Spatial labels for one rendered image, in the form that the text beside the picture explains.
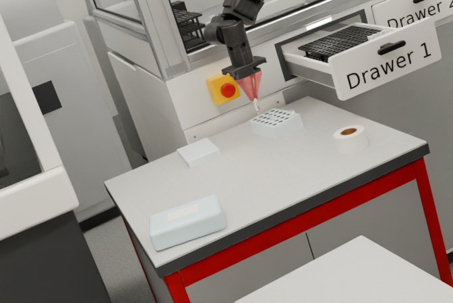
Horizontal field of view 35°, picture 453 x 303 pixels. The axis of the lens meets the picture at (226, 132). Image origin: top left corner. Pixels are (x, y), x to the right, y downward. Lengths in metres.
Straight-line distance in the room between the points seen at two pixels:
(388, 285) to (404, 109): 1.18
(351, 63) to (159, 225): 0.62
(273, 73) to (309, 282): 0.96
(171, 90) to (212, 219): 0.61
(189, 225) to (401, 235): 0.48
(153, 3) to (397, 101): 0.80
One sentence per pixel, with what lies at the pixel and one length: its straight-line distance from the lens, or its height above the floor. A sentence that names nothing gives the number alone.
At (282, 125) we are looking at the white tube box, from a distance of 1.79.
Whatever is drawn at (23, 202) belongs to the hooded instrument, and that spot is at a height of 0.87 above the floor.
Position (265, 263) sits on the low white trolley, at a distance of 1.48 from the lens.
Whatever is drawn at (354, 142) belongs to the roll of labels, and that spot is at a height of 0.79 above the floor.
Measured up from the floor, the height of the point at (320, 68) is 0.88.
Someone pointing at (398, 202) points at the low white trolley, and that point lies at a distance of 1.58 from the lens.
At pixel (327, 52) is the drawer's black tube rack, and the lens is 1.89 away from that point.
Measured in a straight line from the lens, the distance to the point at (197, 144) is 1.89.
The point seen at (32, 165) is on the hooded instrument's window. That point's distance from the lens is 1.67.
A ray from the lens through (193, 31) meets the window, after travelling 1.95.
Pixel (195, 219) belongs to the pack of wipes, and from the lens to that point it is 1.42.
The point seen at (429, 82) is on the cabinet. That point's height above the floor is 0.64.
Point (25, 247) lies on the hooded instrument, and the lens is 1.79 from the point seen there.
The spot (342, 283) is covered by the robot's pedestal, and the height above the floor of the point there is 0.76.
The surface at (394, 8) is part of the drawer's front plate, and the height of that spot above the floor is 0.90.
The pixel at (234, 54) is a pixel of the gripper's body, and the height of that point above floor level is 0.98.
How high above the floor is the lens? 1.38
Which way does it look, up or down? 18 degrees down
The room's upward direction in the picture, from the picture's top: 18 degrees counter-clockwise
